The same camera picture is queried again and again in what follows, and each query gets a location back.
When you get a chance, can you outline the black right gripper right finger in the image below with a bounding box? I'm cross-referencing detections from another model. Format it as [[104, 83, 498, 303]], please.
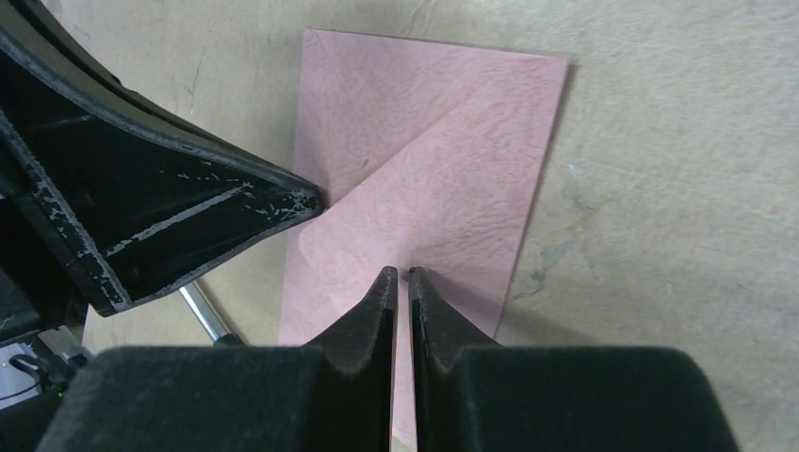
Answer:
[[408, 267, 738, 451]]

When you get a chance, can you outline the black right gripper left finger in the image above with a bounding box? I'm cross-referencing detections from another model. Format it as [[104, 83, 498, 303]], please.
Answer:
[[39, 266, 398, 451]]

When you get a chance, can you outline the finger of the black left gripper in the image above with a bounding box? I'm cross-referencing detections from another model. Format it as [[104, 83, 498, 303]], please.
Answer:
[[6, 0, 220, 148]]

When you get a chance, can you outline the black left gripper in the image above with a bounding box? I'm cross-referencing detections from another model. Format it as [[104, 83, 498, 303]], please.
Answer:
[[1, 24, 323, 343]]

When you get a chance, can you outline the black handled hammer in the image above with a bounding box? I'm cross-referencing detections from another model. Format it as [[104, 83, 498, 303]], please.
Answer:
[[178, 282, 245, 347]]

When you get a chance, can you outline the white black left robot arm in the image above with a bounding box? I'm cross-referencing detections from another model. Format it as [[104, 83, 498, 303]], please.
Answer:
[[1, 1, 323, 451]]

